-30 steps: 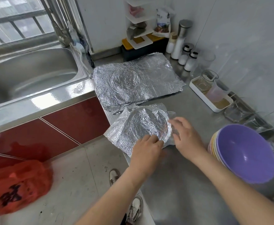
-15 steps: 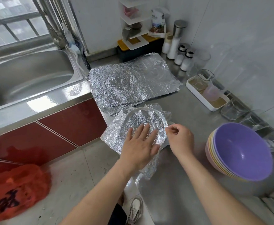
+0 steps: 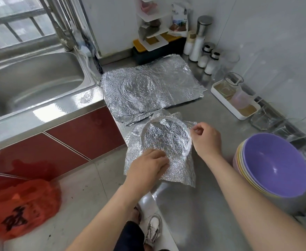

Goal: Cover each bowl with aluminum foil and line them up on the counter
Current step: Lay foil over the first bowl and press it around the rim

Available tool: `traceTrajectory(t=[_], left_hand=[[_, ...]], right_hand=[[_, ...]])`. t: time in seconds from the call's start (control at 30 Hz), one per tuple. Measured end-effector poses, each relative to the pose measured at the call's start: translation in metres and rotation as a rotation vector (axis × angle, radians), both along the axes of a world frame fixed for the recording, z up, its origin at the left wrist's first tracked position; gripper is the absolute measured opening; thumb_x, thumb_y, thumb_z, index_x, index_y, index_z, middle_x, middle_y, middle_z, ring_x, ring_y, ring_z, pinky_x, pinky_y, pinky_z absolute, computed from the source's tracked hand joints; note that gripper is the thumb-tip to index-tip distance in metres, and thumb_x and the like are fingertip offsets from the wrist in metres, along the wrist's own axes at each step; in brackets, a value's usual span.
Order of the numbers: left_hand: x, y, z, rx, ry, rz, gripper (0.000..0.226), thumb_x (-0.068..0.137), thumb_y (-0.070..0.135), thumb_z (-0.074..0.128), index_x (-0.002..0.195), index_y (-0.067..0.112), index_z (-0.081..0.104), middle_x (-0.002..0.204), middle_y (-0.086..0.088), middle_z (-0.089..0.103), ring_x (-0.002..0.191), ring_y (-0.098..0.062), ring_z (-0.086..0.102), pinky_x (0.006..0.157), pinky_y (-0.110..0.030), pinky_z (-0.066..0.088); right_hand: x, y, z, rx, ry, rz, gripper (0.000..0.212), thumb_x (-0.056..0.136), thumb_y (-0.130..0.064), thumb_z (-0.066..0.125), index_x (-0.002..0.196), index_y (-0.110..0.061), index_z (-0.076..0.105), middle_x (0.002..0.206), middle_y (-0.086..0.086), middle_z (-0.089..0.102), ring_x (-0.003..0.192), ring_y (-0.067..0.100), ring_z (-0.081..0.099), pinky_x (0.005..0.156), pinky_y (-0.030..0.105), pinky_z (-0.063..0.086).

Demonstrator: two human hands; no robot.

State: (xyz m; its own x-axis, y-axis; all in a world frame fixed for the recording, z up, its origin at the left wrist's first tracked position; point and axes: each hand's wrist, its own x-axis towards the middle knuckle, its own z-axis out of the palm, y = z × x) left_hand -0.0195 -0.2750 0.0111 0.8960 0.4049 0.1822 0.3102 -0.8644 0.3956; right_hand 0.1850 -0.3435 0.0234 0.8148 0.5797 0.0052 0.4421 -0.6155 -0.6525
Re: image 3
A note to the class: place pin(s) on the red kitchen cabinet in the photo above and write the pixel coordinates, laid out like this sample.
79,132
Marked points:
87,136

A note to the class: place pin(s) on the stack of aluminium foil sheets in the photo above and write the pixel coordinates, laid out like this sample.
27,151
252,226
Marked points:
153,86

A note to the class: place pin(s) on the person's dark trousers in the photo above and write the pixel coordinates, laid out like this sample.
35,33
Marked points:
129,237

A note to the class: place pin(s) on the pink bowl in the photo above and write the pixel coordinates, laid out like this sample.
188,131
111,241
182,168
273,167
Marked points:
237,167

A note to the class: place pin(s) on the pink translucent cup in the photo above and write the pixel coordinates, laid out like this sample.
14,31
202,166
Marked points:
242,99

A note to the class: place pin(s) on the colourful snack packet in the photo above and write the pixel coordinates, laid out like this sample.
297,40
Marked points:
179,19

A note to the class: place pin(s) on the person's left hand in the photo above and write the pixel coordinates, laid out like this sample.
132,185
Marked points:
146,174

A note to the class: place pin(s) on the white dish brush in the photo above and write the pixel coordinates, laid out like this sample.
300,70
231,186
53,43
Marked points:
85,49

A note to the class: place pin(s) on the person's right white shoe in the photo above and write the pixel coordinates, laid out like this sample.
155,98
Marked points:
153,228

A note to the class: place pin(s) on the tall white steel-capped bottle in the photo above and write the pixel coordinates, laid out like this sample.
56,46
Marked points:
199,43

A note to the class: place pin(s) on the stainless steel sink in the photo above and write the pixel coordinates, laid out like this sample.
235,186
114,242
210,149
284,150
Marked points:
33,83

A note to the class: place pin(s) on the red plastic bag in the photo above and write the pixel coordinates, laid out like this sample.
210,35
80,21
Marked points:
22,209

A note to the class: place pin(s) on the small white tan-capped bottle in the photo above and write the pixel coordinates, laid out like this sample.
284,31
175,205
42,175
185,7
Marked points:
188,45

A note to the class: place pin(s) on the foil-covered bowl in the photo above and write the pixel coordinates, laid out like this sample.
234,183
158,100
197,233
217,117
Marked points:
166,136

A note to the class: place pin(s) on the white rectangular tray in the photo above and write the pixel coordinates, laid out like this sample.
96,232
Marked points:
223,100

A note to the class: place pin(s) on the steel faucet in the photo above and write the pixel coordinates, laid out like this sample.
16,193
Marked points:
61,26

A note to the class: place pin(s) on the person's left forearm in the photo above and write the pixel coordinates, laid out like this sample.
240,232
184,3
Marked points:
106,224

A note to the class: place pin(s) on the metal window railing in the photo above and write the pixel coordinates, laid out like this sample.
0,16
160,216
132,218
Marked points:
17,18

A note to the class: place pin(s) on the purple bowl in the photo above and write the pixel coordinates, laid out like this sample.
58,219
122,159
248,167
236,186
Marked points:
278,164

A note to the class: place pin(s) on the person's right hand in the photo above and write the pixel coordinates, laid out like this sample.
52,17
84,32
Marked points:
208,143

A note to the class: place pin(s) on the white corner shelf rack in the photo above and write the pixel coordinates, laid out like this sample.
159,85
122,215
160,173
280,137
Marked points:
155,26

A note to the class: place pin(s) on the white shaker with black lid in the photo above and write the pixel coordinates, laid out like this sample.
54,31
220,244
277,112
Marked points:
211,65
203,59

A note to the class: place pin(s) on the person's right forearm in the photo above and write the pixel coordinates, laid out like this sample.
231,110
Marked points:
252,206

